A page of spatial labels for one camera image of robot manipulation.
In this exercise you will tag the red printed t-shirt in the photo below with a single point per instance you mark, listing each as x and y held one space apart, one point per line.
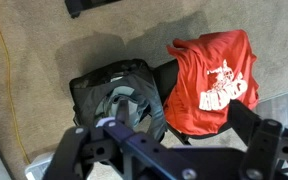
197 83

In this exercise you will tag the grey blue garment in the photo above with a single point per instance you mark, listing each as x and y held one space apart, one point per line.
138 107

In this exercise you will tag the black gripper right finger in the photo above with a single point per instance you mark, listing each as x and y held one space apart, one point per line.
264 143

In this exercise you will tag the black furniture foot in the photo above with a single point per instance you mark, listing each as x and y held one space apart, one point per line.
75 6

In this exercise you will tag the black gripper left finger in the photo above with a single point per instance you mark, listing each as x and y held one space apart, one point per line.
72 150

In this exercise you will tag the clear plastic bin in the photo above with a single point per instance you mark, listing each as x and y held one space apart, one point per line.
37 168

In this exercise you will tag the black mesh laundry bag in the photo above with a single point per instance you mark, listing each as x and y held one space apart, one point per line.
90 96

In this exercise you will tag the black metal chair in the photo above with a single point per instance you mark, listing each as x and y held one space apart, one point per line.
165 80

